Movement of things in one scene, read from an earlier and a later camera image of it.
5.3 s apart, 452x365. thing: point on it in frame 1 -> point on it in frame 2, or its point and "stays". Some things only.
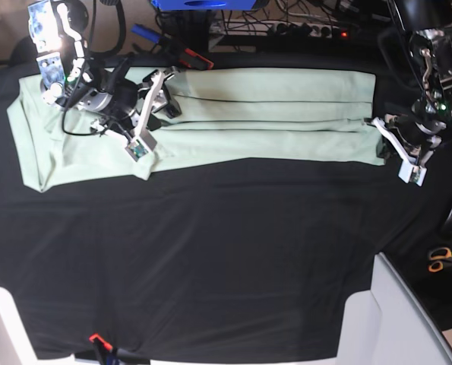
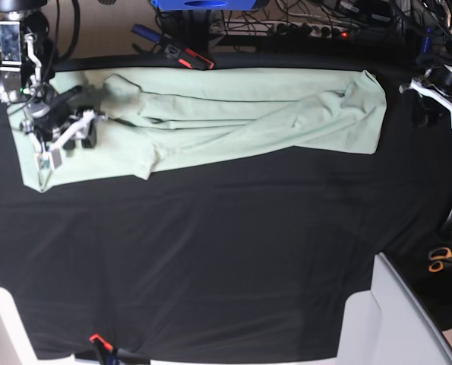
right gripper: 421,128 -> 449,83
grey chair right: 389,325 stays
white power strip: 238,29 stays
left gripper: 123,101 -> 49,119
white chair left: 4,340 stays
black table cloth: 257,261 stays
